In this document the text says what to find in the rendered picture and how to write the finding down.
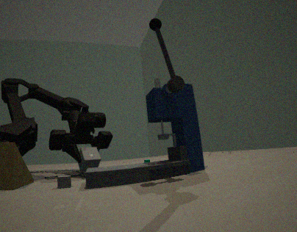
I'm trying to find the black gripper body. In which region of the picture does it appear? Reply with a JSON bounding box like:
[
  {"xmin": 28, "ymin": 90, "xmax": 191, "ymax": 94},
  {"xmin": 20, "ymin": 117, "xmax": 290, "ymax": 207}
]
[{"xmin": 49, "ymin": 118, "xmax": 113, "ymax": 151}]

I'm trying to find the blue arbor press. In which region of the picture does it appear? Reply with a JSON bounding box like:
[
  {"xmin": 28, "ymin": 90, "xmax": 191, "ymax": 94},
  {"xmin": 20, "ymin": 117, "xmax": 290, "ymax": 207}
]
[{"xmin": 85, "ymin": 18, "xmax": 205, "ymax": 189}]

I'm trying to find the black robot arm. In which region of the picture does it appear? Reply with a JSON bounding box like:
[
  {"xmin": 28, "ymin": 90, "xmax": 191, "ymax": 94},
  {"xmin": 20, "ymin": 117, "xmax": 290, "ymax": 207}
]
[{"xmin": 0, "ymin": 78, "xmax": 106, "ymax": 156}]

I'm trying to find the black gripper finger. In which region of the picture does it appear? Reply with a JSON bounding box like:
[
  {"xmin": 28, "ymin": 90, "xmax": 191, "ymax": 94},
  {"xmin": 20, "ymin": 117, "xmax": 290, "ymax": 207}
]
[
  {"xmin": 62, "ymin": 135, "xmax": 82, "ymax": 163},
  {"xmin": 92, "ymin": 137, "xmax": 104, "ymax": 152}
]

